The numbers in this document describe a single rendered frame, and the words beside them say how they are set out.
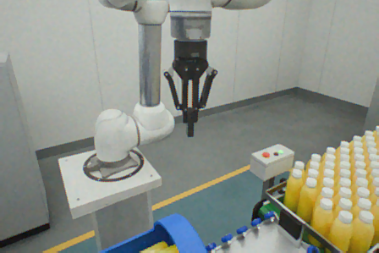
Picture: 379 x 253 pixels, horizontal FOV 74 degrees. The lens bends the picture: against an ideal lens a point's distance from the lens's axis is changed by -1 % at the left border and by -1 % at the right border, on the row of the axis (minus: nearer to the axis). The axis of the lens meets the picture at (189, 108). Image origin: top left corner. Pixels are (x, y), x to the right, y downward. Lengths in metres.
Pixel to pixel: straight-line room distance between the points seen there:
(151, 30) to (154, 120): 0.41
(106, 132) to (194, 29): 0.74
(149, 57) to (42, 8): 2.24
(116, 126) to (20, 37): 2.26
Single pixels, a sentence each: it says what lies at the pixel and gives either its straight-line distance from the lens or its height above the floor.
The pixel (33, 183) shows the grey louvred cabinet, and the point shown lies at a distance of 2.35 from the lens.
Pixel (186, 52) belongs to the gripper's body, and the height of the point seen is 1.68.
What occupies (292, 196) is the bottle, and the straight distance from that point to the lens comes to 1.27.
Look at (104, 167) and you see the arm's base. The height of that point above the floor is 1.08.
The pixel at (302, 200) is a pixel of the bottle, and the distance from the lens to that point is 1.24.
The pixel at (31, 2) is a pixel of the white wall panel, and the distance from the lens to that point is 3.24.
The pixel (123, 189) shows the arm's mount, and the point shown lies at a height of 1.05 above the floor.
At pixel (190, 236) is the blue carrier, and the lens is 0.71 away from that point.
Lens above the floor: 1.77
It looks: 22 degrees down
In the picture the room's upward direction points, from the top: straight up
